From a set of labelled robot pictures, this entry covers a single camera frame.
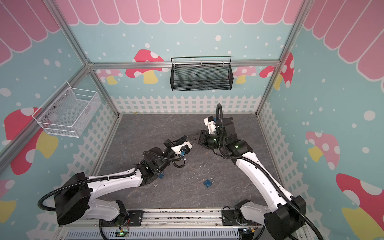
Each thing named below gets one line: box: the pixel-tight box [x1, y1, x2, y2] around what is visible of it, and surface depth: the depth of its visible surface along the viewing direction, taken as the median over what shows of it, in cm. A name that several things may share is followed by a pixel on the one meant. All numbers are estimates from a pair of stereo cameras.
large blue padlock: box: [203, 177, 215, 188], surface depth 87 cm
